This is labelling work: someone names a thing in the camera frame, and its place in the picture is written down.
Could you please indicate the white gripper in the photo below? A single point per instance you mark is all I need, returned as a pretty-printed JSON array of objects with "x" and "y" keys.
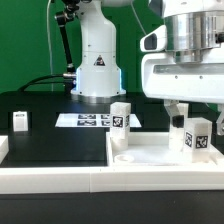
[{"x": 162, "y": 78}]

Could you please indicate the white square tabletop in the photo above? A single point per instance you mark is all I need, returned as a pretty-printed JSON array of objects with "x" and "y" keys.
[{"x": 152, "y": 149}]

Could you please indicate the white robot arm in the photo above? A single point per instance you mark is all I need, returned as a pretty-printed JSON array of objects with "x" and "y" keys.
[{"x": 183, "y": 58}]

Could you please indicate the white U-shaped obstacle fence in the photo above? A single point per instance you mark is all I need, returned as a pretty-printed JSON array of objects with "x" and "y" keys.
[{"x": 110, "y": 178}]

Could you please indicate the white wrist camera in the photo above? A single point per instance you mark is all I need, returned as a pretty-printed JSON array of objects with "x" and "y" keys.
[{"x": 155, "y": 41}]

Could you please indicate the white marker base plate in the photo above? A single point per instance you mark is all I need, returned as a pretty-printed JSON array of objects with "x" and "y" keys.
[{"x": 90, "y": 120}]

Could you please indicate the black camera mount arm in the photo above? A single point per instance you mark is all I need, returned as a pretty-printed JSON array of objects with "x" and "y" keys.
[{"x": 62, "y": 18}]

